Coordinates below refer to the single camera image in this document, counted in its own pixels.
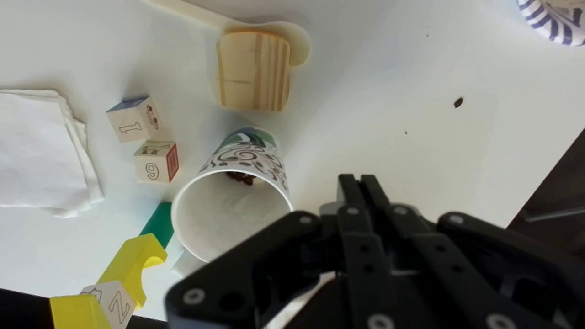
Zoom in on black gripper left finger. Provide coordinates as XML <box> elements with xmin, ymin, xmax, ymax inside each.
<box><xmin>338</xmin><ymin>174</ymin><xmax>367</xmax><ymax>244</ymax></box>

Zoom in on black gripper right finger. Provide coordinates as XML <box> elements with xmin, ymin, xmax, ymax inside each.
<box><xmin>360</xmin><ymin>174</ymin><xmax>408</xmax><ymax>238</ymax></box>

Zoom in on coffee beans inside cup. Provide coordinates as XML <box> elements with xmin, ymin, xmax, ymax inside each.
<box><xmin>227</xmin><ymin>172</ymin><xmax>254</xmax><ymax>187</ymax></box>

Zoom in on patterned paper coffee cup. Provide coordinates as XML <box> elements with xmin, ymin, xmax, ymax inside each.
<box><xmin>172</xmin><ymin>128</ymin><xmax>292</xmax><ymax>264</ymax></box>

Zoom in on coffee bean on counter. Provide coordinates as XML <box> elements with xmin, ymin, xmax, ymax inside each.
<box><xmin>453</xmin><ymin>97</ymin><xmax>464</xmax><ymax>108</ymax></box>

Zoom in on number one wooden cube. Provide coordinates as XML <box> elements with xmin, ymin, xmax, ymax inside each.
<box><xmin>106</xmin><ymin>96</ymin><xmax>163</xmax><ymax>143</ymax></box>

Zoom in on light wooden block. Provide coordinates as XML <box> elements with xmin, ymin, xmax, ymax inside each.
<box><xmin>217</xmin><ymin>30</ymin><xmax>291</xmax><ymax>112</ymax></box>

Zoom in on green wooden block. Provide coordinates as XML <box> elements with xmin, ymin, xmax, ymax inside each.
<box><xmin>141</xmin><ymin>202</ymin><xmax>174</xmax><ymax>249</ymax></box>

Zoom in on red sided wooden cube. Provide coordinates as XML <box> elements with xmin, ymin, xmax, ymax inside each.
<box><xmin>133</xmin><ymin>141</ymin><xmax>179</xmax><ymax>183</ymax></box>

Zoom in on yellow arch block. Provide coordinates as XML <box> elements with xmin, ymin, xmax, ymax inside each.
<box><xmin>99</xmin><ymin>234</ymin><xmax>166</xmax><ymax>308</ymax></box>

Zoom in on blue striped paper bowl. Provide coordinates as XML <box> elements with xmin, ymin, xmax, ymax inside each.
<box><xmin>515</xmin><ymin>0</ymin><xmax>585</xmax><ymax>48</ymax></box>

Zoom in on yellow letter block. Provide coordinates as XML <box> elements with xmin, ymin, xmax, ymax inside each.
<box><xmin>49</xmin><ymin>282</ymin><xmax>135</xmax><ymax>329</ymax></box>

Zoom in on white folded cloth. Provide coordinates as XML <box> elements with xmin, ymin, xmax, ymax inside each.
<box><xmin>0</xmin><ymin>90</ymin><xmax>104</xmax><ymax>218</ymax></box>

